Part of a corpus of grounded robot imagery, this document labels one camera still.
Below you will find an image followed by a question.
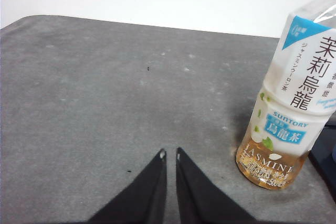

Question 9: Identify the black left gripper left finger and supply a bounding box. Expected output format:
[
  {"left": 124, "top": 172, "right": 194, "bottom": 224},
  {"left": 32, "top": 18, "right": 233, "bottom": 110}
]
[{"left": 88, "top": 150, "right": 168, "bottom": 224}]

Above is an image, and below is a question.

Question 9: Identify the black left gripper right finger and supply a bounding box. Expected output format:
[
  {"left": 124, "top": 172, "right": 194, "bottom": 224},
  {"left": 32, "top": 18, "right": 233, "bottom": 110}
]
[{"left": 176, "top": 147, "right": 259, "bottom": 224}]

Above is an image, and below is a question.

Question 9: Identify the dark blue tray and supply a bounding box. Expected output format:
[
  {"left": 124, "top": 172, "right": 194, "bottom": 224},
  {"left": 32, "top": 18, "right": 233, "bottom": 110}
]
[{"left": 308, "top": 125, "right": 336, "bottom": 183}]

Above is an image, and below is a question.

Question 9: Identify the jasmine tea bottle white label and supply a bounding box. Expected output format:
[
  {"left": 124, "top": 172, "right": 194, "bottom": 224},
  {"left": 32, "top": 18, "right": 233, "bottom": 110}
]
[{"left": 235, "top": 0, "right": 336, "bottom": 189}]

